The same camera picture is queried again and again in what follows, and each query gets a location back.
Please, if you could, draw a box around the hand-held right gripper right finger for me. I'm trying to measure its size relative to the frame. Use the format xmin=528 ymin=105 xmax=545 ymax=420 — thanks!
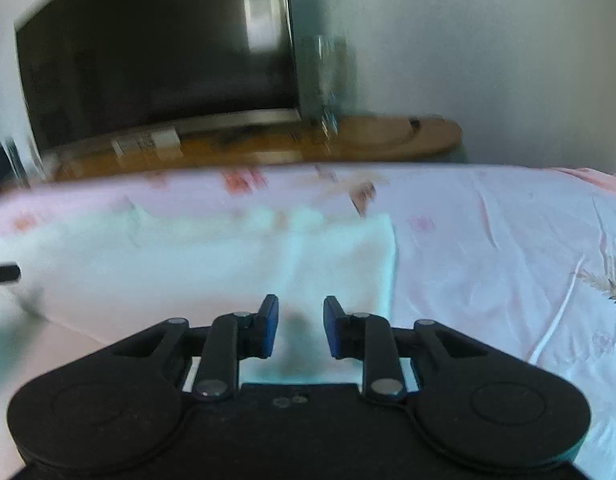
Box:
xmin=323 ymin=295 xmax=489 ymax=403

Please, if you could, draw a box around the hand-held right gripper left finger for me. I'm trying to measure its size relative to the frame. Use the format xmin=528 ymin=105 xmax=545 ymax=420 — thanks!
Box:
xmin=110 ymin=294 xmax=280 ymax=403

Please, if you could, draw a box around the light green garment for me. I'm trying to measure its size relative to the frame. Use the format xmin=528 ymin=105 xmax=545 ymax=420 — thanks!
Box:
xmin=0 ymin=210 xmax=398 ymax=386

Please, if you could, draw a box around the clear glass panel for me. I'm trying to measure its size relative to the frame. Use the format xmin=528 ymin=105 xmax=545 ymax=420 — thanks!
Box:
xmin=0 ymin=135 xmax=46 ymax=186
xmin=298 ymin=35 xmax=350 ymax=137

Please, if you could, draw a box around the pink floral bed sheet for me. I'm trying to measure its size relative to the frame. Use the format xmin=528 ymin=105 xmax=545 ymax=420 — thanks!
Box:
xmin=0 ymin=162 xmax=616 ymax=480

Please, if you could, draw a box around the silver set-top box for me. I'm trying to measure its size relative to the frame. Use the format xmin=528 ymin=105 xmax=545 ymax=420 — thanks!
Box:
xmin=110 ymin=127 xmax=184 ymax=162

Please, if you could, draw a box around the wooden television stand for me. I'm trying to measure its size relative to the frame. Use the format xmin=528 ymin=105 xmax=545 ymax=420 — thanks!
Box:
xmin=50 ymin=116 xmax=463 ymax=183

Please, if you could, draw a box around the black flat television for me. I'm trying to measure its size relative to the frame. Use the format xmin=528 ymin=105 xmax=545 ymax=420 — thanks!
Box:
xmin=14 ymin=0 xmax=303 ymax=153

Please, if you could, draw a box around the pink cloth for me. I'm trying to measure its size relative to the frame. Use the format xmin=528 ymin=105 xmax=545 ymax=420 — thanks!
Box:
xmin=563 ymin=162 xmax=616 ymax=193

